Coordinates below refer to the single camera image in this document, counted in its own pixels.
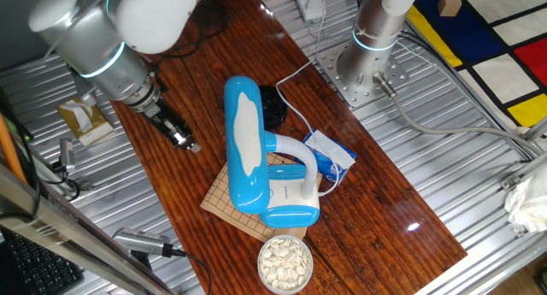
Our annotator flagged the black keyboard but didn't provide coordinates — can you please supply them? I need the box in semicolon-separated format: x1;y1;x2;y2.
0;229;85;295

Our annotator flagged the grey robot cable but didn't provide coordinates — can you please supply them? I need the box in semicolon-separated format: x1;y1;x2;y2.
372;72;544;158

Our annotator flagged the colourful block pattern mat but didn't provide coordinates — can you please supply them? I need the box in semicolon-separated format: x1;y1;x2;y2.
405;0;547;130

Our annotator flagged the black camera cable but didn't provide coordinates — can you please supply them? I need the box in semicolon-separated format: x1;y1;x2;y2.
169;246;214;295

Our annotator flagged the ribbed silver camera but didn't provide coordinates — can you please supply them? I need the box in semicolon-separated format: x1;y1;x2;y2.
111;227;174;259

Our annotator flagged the beige grid go board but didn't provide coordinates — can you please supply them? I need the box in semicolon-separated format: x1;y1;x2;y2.
199;151;324;245

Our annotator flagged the blue and white desk lamp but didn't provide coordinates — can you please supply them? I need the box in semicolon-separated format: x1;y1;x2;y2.
223;75;321;229

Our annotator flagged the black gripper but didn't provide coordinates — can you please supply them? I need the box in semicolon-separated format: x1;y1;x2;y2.
142;97;203;155

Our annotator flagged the blue tissue pack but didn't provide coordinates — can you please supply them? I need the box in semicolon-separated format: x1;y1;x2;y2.
301;128;357;183

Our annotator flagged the white power strip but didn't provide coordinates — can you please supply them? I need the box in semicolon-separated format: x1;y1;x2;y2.
290;0;326;22

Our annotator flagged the small silver camera on mount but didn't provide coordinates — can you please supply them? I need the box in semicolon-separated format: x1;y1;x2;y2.
58;137;78;174

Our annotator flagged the white bowl of white stones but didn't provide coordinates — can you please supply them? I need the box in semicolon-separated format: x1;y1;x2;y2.
256;234;315;295

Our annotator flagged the orange pole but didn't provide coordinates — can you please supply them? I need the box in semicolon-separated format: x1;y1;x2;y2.
0;112;27;186

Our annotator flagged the crumpled white cloth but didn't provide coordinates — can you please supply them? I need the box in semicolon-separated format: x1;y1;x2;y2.
503;174;547;234

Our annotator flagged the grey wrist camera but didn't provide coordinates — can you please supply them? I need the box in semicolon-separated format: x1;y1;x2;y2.
74;74;100;108

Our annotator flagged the white lamp power cable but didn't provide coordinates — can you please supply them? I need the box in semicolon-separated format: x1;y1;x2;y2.
274;0;344;198

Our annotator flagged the wooden cube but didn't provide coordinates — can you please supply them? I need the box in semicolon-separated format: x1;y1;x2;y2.
437;0;464;18

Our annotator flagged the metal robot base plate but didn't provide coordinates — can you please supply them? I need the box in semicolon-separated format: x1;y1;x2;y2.
315;39;411;109

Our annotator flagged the small cardboard box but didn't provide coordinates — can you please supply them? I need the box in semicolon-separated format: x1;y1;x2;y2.
56;91;115;148

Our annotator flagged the black bowl of black stones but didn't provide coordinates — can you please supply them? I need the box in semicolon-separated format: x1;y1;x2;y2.
257;85;289;131

